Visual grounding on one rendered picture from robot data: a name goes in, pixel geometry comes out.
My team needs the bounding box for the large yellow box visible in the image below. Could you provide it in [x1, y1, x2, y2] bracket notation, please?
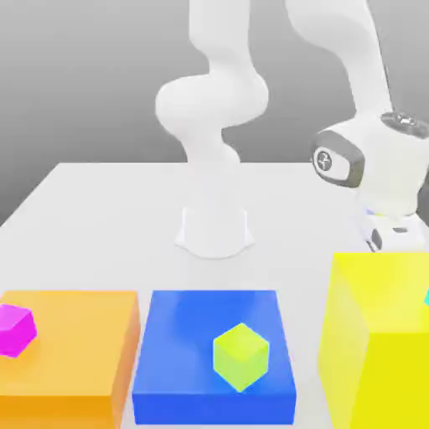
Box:
[317, 251, 429, 429]

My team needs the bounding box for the small magenta cube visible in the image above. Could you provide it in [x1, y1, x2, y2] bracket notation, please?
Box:
[0, 302, 39, 359]

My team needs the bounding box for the small lime green cube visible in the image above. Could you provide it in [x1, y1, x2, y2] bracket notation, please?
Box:
[212, 322, 271, 394]

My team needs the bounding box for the large blue box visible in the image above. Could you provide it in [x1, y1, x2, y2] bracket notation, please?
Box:
[131, 289, 297, 427]

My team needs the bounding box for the large orange box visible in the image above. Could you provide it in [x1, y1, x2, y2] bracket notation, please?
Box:
[0, 289, 141, 429]

